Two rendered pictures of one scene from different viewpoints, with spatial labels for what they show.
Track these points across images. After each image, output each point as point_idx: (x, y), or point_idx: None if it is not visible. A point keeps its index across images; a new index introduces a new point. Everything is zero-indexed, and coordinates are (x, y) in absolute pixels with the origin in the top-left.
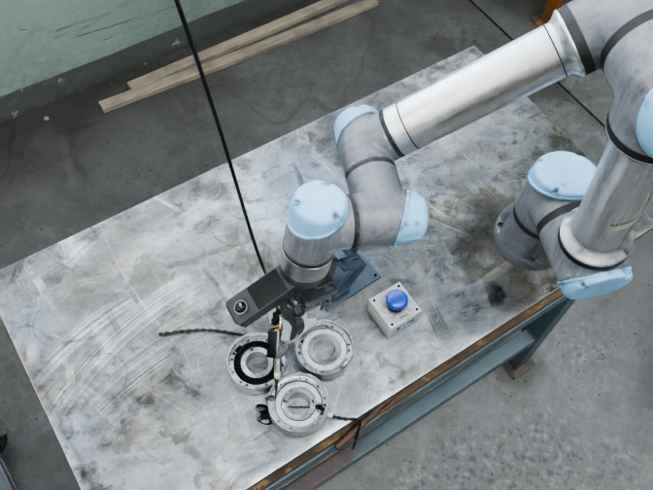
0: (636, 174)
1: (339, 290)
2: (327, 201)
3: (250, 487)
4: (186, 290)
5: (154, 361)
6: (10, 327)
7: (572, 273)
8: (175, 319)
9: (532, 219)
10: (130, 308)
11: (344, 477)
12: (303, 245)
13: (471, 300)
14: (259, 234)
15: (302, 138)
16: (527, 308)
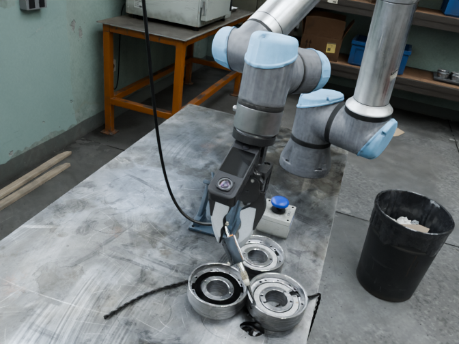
0: (406, 16)
1: (233, 218)
2: (281, 35)
3: None
4: (104, 275)
5: (116, 341)
6: None
7: (371, 132)
8: (110, 299)
9: (318, 129)
10: (56, 312)
11: None
12: (276, 78)
13: (309, 201)
14: (138, 218)
15: (122, 161)
16: (339, 194)
